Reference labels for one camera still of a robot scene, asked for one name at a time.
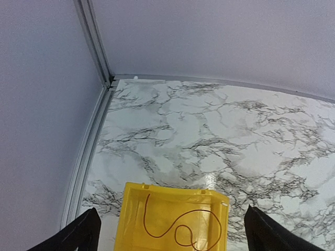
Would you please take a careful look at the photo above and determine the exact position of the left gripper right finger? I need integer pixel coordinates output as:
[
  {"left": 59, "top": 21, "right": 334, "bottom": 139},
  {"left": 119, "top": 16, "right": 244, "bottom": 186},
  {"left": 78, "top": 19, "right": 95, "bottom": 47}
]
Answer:
[{"left": 244, "top": 206, "right": 321, "bottom": 251}]

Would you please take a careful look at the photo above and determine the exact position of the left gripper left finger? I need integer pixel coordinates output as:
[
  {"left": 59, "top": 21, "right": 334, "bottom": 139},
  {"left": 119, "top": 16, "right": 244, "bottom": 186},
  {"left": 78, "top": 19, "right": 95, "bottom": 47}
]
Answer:
[{"left": 29, "top": 208, "right": 102, "bottom": 251}]

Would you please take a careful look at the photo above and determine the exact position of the yellow bin far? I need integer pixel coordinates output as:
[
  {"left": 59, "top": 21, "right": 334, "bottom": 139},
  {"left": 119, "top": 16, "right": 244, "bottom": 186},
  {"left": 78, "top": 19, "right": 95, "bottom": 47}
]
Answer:
[{"left": 114, "top": 182, "right": 229, "bottom": 250}]

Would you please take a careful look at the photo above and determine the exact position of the left aluminium frame post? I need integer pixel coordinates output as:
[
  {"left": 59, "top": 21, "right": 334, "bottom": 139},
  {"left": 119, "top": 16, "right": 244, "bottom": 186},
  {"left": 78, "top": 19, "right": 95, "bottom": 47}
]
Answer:
[{"left": 60, "top": 1, "right": 118, "bottom": 229}]

